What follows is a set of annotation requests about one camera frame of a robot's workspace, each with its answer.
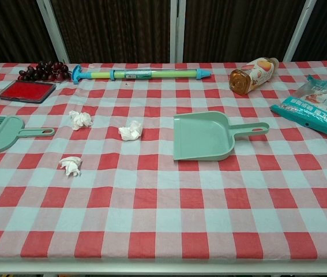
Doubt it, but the white tissue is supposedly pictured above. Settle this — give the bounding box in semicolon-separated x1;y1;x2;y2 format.
118;120;143;141
69;110;93;131
58;156;82;177

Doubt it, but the green plastic dustpan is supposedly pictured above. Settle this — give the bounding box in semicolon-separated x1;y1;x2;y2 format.
172;111;270;161

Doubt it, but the green plastic hand brush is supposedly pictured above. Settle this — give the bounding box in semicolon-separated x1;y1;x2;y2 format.
0;115;56;156

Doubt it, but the red white checked tablecloth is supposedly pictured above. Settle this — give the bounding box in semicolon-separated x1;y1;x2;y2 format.
0;60;327;262

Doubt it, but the blue green water pump toy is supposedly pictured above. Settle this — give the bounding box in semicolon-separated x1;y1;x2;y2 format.
71;65;212;85

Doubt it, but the peach tea plastic bottle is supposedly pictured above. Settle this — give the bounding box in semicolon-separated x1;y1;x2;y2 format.
228;57;279;95

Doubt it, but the dark red grape bunch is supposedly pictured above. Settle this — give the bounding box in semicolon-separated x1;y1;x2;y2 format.
18;61;72;82

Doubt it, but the red ink pad tray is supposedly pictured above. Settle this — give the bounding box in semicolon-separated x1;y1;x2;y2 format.
0;80;57;104

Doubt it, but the teal clear snack bag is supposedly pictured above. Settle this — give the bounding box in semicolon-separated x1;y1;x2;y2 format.
270;74;327;140

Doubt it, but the white partition frame post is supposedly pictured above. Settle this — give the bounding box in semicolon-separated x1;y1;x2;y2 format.
170;0;186;63
36;0;71;63
283;0;317;62

